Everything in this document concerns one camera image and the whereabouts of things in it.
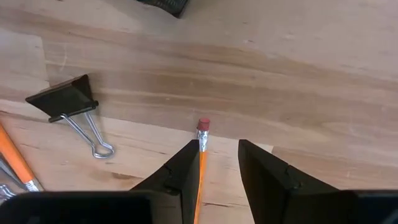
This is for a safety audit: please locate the orange pencil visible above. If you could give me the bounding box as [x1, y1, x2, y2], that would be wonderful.
[0, 122, 45, 192]
[193, 117, 211, 224]

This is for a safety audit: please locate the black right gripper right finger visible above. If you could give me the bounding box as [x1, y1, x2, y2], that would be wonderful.
[238, 139, 340, 224]

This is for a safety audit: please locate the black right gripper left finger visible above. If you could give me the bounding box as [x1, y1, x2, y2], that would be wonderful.
[129, 139, 200, 224]

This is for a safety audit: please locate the black mesh desk organizer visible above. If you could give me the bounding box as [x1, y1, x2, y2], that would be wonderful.
[136, 0, 190, 19]

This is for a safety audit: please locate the black binder clip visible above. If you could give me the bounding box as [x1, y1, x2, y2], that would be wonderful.
[0, 183, 16, 200]
[25, 73, 115, 160]

